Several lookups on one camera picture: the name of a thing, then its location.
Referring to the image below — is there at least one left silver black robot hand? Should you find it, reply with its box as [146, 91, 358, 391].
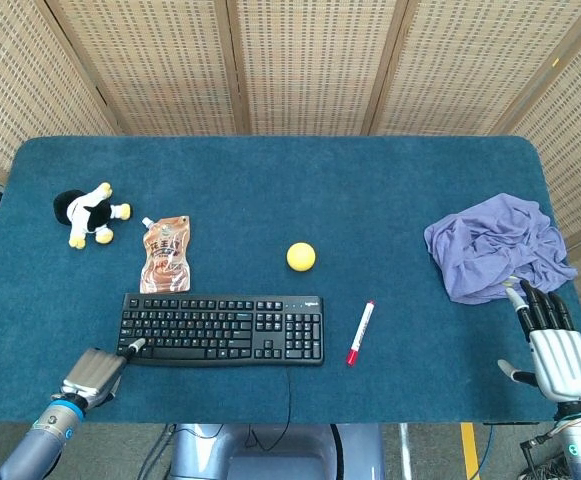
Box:
[59, 337, 147, 409]

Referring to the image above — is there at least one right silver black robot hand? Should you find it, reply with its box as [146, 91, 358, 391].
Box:
[497, 279, 581, 403]

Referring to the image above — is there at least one black computer keyboard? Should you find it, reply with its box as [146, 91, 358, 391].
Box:
[114, 292, 325, 369]

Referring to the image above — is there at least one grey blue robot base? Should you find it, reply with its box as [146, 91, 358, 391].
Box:
[168, 422, 387, 480]

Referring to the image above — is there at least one crumpled purple cloth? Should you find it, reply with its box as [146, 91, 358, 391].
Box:
[423, 193, 579, 305]

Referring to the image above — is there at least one brown spouted drink pouch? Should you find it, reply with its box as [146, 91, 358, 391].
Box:
[139, 215, 193, 295]

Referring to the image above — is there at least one black white cow plush toy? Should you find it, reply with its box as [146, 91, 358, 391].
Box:
[52, 181, 134, 250]

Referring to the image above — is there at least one red white marker pen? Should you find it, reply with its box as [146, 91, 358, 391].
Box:
[345, 300, 376, 367]

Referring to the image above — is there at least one yellow ball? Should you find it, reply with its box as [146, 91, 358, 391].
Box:
[286, 242, 317, 274]

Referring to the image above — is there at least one blue felt table mat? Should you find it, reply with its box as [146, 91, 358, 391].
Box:
[0, 135, 581, 425]

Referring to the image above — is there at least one woven bamboo folding screen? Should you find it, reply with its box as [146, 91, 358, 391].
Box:
[0, 0, 581, 346]

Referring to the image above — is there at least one thin black cable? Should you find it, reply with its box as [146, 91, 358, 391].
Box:
[243, 366, 294, 453]

